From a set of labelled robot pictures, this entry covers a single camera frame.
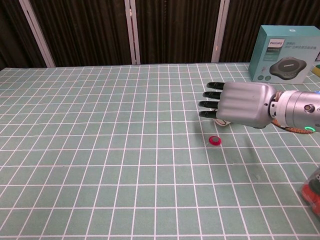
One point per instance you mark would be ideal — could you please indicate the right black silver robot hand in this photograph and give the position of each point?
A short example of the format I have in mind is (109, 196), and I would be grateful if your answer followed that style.
(245, 105)

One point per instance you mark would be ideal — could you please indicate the white paper cup blue flower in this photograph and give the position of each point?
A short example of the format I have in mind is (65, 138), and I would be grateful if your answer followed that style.
(222, 122)

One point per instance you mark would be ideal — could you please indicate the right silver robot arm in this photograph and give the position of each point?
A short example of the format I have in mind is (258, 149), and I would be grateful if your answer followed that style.
(295, 107)

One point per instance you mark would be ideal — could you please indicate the round woven rattan coaster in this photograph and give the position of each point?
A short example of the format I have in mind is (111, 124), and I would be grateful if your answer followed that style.
(295, 130)

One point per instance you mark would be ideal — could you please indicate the teal speakerphone product box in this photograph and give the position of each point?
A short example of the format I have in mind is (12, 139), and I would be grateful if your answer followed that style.
(287, 62)

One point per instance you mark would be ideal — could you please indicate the green yellow sponge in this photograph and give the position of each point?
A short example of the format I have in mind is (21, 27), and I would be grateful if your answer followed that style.
(317, 71)

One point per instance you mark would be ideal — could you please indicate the dark pleated curtain panel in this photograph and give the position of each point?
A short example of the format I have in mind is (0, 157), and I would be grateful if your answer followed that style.
(175, 30)
(250, 15)
(82, 30)
(10, 30)

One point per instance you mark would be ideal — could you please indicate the clear plastic pack red item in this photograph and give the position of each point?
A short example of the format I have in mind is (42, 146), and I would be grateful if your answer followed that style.
(312, 192)

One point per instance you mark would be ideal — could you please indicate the green white grid tablecloth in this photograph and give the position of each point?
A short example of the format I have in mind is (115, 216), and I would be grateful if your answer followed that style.
(100, 150)

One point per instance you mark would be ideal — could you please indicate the white partition frame post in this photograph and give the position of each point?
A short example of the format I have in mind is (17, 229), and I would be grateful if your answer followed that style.
(37, 32)
(132, 32)
(219, 32)

